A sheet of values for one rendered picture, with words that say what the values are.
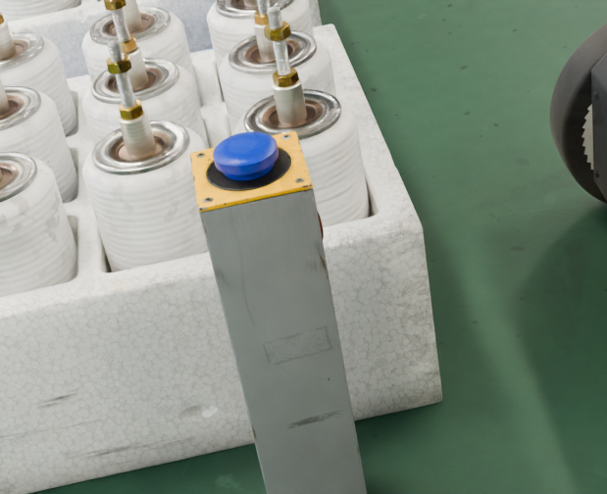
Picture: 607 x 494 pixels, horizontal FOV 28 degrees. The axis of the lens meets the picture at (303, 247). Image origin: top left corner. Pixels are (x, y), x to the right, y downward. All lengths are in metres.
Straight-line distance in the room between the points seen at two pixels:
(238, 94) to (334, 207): 0.15
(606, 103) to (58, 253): 0.48
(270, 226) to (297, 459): 0.19
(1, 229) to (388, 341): 0.31
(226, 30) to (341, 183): 0.25
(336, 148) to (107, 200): 0.18
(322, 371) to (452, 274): 0.38
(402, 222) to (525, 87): 0.57
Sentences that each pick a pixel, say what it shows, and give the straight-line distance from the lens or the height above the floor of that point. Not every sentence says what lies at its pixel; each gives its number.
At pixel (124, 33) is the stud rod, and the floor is 0.30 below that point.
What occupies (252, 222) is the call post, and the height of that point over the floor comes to 0.30.
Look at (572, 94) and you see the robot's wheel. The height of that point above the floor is 0.14.
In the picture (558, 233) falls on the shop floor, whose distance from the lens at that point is 1.22.
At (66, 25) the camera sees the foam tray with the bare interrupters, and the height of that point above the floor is 0.17.
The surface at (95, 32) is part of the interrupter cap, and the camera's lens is 1.16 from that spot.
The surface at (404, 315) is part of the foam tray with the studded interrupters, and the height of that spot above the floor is 0.10.
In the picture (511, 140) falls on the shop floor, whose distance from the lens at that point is 1.37.
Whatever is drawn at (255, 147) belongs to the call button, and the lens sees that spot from 0.75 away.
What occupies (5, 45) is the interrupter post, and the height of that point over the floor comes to 0.26.
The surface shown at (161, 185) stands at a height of 0.24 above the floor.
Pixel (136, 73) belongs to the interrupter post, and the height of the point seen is 0.26.
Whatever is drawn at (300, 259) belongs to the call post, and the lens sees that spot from 0.76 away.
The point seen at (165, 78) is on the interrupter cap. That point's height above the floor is 0.25.
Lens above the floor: 0.70
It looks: 34 degrees down
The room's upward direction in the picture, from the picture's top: 11 degrees counter-clockwise
